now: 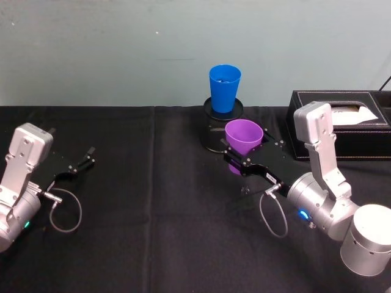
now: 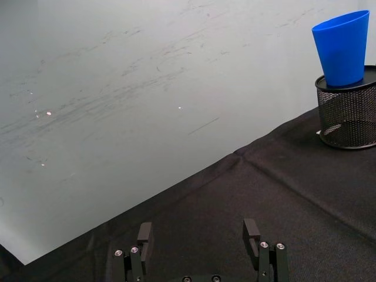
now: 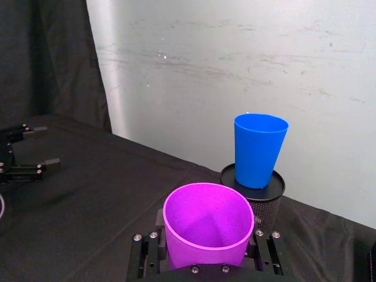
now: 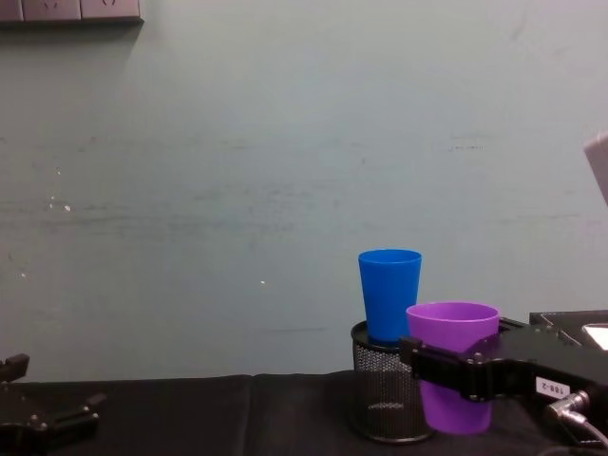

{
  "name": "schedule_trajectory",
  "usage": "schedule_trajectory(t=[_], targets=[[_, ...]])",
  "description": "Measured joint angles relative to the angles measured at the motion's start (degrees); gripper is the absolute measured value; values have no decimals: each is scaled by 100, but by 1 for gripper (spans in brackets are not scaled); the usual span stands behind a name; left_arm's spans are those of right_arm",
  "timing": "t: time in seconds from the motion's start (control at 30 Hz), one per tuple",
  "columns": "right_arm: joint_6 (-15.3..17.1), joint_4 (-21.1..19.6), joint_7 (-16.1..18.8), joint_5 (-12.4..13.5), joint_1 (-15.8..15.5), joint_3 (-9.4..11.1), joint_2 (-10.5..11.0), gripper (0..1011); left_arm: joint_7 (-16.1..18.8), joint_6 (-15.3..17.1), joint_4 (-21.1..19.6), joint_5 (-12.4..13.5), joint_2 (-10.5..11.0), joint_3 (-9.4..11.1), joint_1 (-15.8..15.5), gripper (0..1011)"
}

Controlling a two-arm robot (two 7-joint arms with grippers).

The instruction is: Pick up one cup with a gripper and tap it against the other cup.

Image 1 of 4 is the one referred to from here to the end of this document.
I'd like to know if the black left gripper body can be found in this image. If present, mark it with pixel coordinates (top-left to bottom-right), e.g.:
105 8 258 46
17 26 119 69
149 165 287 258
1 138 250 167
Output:
29 151 77 196

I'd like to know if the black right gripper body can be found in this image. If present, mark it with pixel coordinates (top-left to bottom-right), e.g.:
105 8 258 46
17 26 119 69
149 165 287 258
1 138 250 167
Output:
240 140 299 199

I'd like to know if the purple plastic cup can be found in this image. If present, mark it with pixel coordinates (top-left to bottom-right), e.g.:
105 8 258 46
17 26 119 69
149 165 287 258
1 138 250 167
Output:
225 119 265 176

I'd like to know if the black mesh round holder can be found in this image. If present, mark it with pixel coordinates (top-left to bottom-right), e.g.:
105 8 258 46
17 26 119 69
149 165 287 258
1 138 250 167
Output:
199 96 245 154

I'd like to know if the blue plastic cup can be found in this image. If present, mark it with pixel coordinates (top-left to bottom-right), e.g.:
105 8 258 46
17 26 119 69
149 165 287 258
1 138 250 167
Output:
208 63 242 114

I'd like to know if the black table cloth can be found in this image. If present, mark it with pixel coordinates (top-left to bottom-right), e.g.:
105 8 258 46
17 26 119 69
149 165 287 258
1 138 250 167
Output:
0 105 391 293

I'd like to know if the black leather tissue box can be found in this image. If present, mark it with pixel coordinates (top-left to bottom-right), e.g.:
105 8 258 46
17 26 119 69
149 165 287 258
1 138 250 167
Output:
285 89 391 162

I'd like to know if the white tissue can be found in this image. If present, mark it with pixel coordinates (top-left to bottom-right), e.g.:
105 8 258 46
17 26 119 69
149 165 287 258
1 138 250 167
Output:
331 104 380 126

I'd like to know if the right gripper grey cable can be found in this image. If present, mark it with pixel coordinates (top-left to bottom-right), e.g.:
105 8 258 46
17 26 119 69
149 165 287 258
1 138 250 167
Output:
259 183 290 239

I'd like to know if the gripper grey cable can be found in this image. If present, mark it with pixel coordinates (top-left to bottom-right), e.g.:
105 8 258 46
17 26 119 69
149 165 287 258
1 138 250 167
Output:
42 187 83 234
259 183 290 239

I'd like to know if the left gripper grey cable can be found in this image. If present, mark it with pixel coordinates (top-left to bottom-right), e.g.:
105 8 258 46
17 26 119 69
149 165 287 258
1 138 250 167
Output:
42 187 83 234

